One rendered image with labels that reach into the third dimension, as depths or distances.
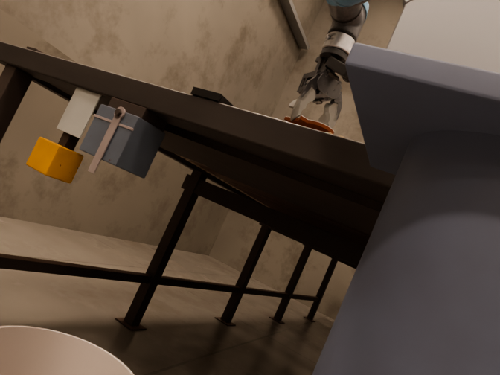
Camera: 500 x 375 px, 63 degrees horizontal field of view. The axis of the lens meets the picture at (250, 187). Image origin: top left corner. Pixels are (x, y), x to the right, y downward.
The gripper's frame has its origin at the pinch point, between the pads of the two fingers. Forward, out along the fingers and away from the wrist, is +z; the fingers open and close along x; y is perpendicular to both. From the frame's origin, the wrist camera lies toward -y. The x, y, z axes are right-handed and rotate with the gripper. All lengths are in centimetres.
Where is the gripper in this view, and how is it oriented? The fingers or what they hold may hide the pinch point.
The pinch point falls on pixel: (311, 127)
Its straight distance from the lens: 100.9
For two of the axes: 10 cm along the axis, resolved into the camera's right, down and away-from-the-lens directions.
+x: -8.1, -3.8, -4.6
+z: -3.7, 9.2, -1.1
